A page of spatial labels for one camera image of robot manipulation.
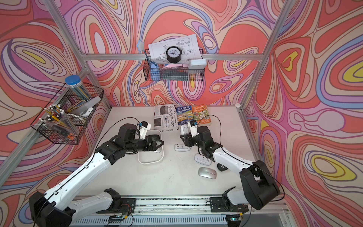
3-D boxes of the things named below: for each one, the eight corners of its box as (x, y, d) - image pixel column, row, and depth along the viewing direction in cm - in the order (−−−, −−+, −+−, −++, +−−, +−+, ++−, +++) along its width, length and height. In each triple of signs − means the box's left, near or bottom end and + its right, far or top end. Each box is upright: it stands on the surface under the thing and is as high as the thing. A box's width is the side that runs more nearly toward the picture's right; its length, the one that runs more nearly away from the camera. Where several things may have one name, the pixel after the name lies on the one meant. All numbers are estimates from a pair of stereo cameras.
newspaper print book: (151, 130, 105) (150, 128, 103) (155, 106, 122) (155, 104, 119) (177, 130, 105) (177, 128, 103) (178, 106, 122) (178, 104, 119)
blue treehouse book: (178, 125, 109) (178, 123, 107) (176, 108, 120) (176, 106, 119) (194, 123, 109) (194, 121, 108) (191, 107, 121) (191, 105, 119)
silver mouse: (197, 176, 86) (197, 174, 84) (198, 167, 90) (199, 165, 88) (215, 179, 85) (216, 178, 83) (216, 170, 88) (216, 169, 86)
